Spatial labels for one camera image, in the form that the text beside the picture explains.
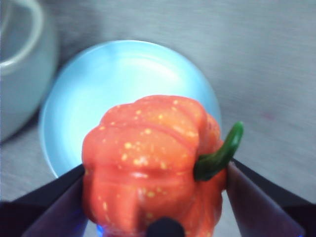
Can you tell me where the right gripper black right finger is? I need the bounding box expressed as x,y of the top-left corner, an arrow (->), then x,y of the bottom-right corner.
225,158 -> 316,237

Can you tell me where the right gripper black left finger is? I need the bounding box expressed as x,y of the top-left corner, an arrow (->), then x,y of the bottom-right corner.
0,164 -> 90,237

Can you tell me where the orange pumpkin with green stem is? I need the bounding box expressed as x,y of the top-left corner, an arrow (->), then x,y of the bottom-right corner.
82,95 -> 244,237

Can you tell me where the pale green electric steamer pot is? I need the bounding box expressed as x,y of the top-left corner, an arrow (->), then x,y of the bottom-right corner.
0,0 -> 60,145

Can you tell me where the blue round plate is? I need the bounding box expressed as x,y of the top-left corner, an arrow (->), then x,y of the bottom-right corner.
39,39 -> 222,180

